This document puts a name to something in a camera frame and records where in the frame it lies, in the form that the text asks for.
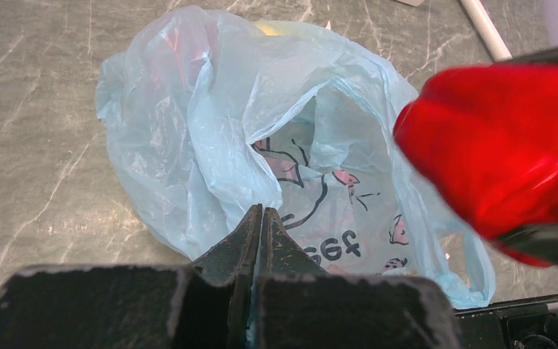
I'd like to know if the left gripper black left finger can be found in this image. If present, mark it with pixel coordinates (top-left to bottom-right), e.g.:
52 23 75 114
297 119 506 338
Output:
193 204 264 348

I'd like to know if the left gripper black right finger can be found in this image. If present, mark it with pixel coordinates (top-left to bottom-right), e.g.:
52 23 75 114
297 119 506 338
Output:
254 208 326 348

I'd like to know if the red fake bell pepper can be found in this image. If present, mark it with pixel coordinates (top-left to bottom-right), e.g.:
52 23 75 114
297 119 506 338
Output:
393 63 558 268

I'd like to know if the light blue plastic bag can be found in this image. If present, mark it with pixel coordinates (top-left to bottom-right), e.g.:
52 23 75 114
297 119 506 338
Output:
95 6 496 309

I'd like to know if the yellow fake fruit in bag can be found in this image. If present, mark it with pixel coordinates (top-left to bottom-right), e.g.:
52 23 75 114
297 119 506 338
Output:
254 20 296 36

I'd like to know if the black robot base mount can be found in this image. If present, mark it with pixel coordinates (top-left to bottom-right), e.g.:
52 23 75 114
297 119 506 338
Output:
455 294 558 348

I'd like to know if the white PVC pipe frame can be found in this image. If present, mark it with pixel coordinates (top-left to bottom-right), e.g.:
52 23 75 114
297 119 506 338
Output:
460 0 512 62

